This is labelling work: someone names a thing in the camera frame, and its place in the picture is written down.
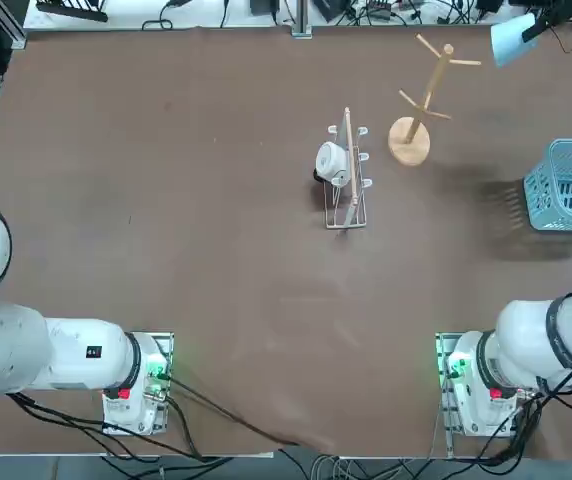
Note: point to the white cup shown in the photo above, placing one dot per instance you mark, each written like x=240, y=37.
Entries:
x=330, y=157

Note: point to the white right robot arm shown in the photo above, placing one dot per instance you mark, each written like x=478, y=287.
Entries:
x=521, y=340

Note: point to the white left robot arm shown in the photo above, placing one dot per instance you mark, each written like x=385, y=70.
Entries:
x=66, y=360

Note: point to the aluminium profile post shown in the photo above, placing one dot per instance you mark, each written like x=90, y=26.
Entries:
x=302, y=20

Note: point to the blue IKEA cup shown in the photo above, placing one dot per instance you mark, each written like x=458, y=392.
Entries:
x=508, y=42

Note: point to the black power adapter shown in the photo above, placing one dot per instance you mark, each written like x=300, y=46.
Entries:
x=265, y=6

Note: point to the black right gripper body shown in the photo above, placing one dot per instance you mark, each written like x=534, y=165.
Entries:
x=556, y=19

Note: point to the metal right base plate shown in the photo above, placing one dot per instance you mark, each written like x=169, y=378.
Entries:
x=442, y=345

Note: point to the blue plastic basket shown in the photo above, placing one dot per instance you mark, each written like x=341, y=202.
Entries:
x=541, y=195

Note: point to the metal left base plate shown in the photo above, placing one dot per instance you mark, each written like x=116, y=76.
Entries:
x=166, y=345

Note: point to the metal base plate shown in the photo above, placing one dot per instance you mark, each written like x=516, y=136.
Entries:
x=166, y=345
x=442, y=345

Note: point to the wooden tree cup rack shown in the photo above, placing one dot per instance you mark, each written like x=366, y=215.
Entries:
x=408, y=142

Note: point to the black power strip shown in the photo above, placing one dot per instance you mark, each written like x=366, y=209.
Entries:
x=73, y=11

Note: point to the aluminium frame rail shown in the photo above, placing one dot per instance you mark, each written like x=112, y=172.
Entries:
x=8, y=27

